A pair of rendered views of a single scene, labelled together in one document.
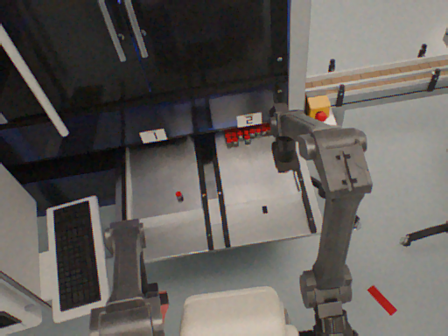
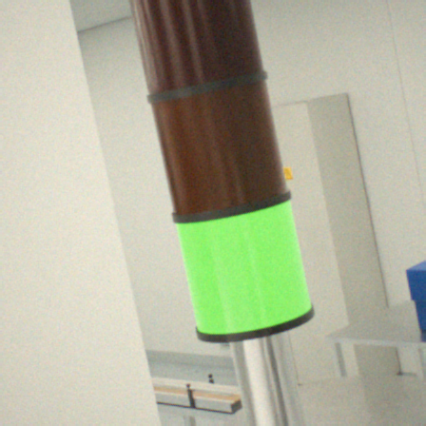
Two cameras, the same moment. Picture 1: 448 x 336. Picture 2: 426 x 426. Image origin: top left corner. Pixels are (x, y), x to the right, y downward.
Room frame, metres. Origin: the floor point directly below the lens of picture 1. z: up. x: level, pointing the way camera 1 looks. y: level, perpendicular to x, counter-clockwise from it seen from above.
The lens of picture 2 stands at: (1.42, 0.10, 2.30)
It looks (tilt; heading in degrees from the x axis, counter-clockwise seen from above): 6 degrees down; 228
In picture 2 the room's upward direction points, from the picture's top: 12 degrees counter-clockwise
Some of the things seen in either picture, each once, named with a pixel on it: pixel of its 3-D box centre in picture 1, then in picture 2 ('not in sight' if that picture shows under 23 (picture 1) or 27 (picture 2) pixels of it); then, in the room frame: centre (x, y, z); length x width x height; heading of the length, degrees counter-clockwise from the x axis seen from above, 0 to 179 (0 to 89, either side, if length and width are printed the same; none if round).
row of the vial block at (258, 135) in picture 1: (249, 135); not in sight; (1.03, -0.13, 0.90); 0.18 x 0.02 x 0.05; 89
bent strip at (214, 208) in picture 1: (213, 202); not in sight; (0.77, 0.05, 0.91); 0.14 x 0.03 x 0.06; 179
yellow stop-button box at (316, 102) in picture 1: (318, 106); not in sight; (1.03, -0.38, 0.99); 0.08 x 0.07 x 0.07; 178
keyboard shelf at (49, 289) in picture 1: (66, 257); not in sight; (0.73, 0.61, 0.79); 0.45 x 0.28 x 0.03; 5
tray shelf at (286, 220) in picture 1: (212, 188); not in sight; (0.85, 0.05, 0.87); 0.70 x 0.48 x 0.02; 88
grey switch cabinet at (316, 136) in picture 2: not in sight; (291, 250); (-4.15, -5.38, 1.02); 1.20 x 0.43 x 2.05; 88
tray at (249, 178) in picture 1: (255, 160); not in sight; (0.92, -0.13, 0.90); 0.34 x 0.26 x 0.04; 179
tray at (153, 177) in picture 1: (162, 176); not in sight; (0.93, 0.21, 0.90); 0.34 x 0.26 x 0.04; 178
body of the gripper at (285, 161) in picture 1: (285, 150); not in sight; (0.73, -0.19, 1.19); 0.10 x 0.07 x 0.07; 178
